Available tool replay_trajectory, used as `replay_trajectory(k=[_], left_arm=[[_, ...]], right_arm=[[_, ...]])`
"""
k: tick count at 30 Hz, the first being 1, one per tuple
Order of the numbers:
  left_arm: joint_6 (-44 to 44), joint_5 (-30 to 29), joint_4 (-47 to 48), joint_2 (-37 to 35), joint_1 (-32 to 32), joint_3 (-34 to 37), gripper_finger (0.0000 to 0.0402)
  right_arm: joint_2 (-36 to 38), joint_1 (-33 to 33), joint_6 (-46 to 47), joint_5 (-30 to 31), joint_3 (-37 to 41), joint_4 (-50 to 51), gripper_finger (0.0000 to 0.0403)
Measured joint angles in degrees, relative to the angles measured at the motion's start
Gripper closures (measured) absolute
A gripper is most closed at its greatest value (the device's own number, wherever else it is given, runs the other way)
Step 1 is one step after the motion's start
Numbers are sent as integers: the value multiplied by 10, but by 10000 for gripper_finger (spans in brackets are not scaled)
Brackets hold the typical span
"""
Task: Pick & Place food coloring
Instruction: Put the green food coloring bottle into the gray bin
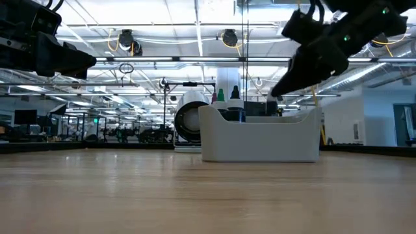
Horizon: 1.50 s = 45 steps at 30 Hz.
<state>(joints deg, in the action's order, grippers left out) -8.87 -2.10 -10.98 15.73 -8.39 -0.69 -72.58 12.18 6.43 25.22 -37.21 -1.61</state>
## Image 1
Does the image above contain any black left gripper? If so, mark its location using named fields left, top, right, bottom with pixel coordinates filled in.
left=0, top=31, right=98, bottom=81

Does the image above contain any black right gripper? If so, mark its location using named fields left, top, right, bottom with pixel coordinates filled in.
left=270, top=35, right=350, bottom=98

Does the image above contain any large black-capped coloring bottle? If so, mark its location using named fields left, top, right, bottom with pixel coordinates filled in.
left=226, top=85, right=245, bottom=123

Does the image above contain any grey plastic handled bin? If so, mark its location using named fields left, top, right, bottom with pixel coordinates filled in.
left=198, top=104, right=322, bottom=163

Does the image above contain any large green-capped coloring bottle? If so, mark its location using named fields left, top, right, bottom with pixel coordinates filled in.
left=213, top=88, right=228, bottom=114

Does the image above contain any black perforated computer case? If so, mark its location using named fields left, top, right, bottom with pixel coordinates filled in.
left=243, top=101, right=268, bottom=117

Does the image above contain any black background monitor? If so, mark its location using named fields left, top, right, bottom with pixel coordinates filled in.
left=13, top=109, right=38, bottom=126

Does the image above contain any white round building column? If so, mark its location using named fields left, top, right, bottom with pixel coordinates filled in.
left=216, top=67, right=242, bottom=102

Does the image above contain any teal framed door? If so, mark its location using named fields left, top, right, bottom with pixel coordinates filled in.
left=392, top=103, right=416, bottom=147

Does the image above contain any black ceiling cable reel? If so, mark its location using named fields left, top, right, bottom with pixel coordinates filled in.
left=117, top=29, right=144, bottom=57
left=369, top=32, right=389, bottom=49
left=222, top=28, right=240, bottom=47

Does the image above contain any yellow hanging cable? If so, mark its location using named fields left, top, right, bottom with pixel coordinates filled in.
left=310, top=84, right=328, bottom=146

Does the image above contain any black aluminium rig frame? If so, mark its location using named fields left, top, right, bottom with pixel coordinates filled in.
left=0, top=55, right=416, bottom=159

